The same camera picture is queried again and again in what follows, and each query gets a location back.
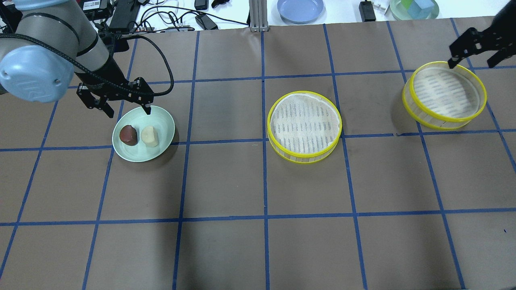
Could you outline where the brown bun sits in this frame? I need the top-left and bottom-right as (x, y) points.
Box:
(119, 124), (138, 146)

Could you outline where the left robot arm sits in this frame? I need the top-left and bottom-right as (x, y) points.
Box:
(0, 0), (154, 118)

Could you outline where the green bowl with blocks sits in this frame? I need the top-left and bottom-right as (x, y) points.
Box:
(389, 0), (440, 21)

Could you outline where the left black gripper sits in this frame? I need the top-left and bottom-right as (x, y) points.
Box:
(76, 77), (154, 118)

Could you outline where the black power adapter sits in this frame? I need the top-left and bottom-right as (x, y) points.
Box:
(195, 14), (218, 31)

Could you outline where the aluminium frame post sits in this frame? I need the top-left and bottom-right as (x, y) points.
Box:
(249, 0), (270, 32)

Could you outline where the light green plate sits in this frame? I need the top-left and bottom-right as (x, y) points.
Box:
(111, 106), (175, 163)

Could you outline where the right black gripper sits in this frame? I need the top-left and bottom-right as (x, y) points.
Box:
(447, 18), (516, 69)

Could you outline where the white bun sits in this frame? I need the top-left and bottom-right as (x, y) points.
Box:
(140, 126), (160, 147)

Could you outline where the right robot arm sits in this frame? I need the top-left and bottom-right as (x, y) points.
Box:
(447, 0), (516, 68)

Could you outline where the blue plate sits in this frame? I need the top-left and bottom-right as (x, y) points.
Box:
(276, 0), (325, 24)

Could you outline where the yellow bamboo steamer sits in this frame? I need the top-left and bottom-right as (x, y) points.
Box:
(266, 91), (343, 164)
(402, 61), (488, 131)

